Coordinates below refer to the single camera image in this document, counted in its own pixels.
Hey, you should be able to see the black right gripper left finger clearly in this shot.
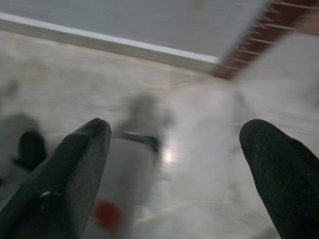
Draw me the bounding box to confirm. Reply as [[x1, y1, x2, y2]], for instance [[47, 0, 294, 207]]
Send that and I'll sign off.
[[0, 118, 112, 239]]

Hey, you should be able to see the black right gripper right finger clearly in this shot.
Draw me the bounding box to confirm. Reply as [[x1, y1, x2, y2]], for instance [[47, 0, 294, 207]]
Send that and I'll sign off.
[[239, 119, 319, 239]]

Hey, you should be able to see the robot left leg grey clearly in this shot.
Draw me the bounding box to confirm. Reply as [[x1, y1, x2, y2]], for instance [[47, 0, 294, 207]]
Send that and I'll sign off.
[[0, 113, 48, 190]]

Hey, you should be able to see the small red round object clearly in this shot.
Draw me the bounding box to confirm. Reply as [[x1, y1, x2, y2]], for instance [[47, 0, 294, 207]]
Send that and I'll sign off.
[[92, 200, 124, 229]]

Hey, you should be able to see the white baseboard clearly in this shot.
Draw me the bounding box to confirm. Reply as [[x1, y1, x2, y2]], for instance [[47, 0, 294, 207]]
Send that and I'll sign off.
[[0, 11, 221, 73]]

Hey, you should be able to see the red-brown staircase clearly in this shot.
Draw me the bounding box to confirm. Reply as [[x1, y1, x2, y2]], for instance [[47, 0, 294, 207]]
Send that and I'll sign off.
[[210, 0, 319, 80]]

